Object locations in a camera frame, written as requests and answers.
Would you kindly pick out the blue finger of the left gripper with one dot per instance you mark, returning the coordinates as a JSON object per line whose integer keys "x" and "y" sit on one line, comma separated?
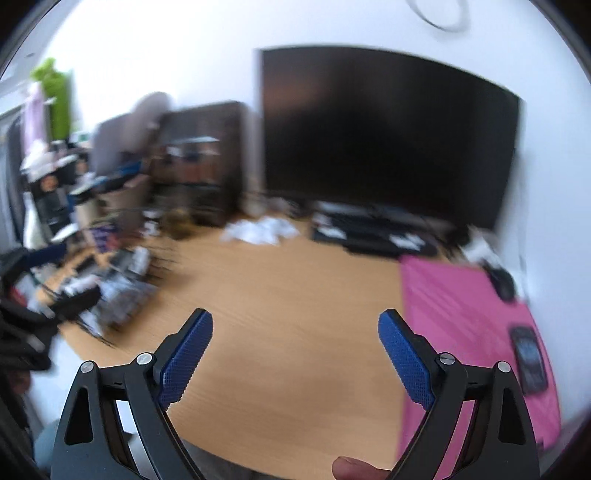
{"x": 53, "y": 254}

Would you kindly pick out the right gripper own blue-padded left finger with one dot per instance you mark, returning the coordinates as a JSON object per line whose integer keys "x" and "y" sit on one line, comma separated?
{"x": 152, "y": 387}

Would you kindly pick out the white power strip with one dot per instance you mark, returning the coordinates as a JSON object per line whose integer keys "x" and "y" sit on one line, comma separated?
{"x": 478, "y": 250}

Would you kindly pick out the dark desktop drawer organizer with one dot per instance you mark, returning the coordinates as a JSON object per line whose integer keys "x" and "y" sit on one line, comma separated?
{"x": 196, "y": 162}

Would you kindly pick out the black wire basket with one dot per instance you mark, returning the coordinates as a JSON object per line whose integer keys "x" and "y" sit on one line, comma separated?
{"x": 129, "y": 258}

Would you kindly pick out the person's right hand thumb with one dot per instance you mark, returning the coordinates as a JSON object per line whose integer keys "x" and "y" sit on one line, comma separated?
{"x": 347, "y": 468}

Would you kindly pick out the glass cup with tea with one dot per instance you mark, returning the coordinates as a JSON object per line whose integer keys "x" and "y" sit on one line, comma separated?
{"x": 177, "y": 223}

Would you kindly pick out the black smartphone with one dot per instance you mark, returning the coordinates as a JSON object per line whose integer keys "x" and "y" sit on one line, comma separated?
{"x": 530, "y": 363}

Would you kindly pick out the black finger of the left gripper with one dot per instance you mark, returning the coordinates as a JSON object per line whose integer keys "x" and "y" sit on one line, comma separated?
{"x": 72, "y": 306}

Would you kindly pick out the black mechanical keyboard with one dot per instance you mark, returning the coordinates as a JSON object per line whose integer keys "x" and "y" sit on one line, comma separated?
{"x": 373, "y": 231}

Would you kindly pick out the black curved monitor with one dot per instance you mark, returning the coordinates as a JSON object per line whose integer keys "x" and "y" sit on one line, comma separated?
{"x": 374, "y": 127}

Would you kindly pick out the pink desk mat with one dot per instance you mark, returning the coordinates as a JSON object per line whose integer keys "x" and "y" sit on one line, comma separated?
{"x": 457, "y": 309}

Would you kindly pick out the white crumpled cloth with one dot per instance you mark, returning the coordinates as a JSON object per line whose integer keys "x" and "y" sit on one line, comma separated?
{"x": 265, "y": 231}

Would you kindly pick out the black computer mouse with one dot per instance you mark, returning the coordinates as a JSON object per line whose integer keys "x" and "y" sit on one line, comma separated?
{"x": 503, "y": 283}

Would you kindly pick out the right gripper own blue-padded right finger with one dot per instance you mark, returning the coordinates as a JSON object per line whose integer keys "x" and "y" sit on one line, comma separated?
{"x": 438, "y": 387}

